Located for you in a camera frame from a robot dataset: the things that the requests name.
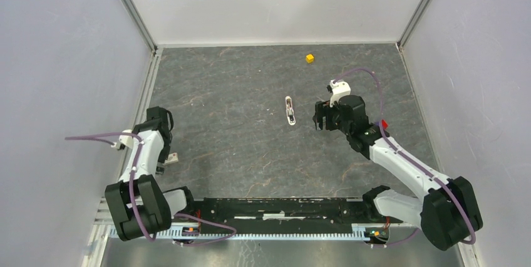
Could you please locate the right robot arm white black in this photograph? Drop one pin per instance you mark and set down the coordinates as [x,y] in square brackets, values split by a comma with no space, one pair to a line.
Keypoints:
[415,173]

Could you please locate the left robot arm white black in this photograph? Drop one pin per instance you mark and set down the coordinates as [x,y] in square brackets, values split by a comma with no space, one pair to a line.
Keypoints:
[143,182]

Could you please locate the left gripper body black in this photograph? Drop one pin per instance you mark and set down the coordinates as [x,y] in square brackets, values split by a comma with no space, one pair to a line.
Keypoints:
[165,150]

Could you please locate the yellow cube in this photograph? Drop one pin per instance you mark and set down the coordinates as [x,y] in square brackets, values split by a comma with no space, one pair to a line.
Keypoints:
[310,58]

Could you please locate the aluminium rail frame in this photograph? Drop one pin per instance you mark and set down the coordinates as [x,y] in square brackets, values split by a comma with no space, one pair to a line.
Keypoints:
[185,231]

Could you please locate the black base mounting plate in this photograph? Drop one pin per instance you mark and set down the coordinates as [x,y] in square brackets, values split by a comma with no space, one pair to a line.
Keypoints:
[284,215]

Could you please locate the staple strip box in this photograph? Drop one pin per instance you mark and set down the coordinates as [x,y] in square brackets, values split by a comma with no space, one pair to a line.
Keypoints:
[172,158]

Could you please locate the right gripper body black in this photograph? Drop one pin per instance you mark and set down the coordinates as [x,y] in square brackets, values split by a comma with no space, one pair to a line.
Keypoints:
[333,121]

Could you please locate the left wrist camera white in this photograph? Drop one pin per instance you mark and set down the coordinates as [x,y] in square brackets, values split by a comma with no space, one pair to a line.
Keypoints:
[123,142]

